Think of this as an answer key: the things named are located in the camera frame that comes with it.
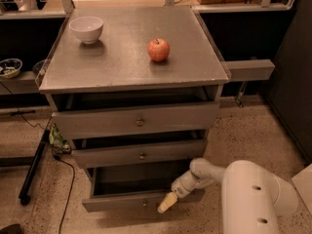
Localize white floor panel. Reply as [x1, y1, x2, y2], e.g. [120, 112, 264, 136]
[292, 164, 312, 215]

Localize grey drawer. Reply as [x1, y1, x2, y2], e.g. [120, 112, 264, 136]
[73, 139, 207, 168]
[81, 167, 206, 214]
[53, 101, 219, 139]

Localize red apple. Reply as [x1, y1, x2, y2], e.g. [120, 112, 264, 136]
[147, 38, 170, 62]

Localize black metal bar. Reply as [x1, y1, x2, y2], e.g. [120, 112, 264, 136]
[19, 130, 50, 206]

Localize white ceramic bowl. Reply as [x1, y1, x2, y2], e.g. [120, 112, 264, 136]
[69, 17, 103, 44]

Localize grey middle drawer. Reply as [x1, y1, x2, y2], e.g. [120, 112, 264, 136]
[73, 139, 207, 168]

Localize patterned small bowl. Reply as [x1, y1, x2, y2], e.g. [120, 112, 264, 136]
[0, 58, 22, 79]

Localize green snack bag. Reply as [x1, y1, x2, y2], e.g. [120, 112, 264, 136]
[49, 125, 71, 155]

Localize grey bottom drawer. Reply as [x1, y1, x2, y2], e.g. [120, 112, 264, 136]
[81, 167, 206, 214]

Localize black floor cable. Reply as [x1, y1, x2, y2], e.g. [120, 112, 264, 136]
[52, 153, 76, 234]

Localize grey drawer cabinet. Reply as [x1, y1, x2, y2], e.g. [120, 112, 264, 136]
[34, 5, 232, 191]

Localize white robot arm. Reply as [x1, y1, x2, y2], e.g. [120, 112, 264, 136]
[158, 158, 298, 234]

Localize grey side shelf beam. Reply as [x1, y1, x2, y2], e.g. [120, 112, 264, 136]
[226, 59, 275, 82]

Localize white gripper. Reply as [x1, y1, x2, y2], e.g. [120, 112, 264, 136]
[158, 171, 214, 214]

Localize grey top drawer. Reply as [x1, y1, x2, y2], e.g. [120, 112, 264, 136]
[53, 101, 219, 139]

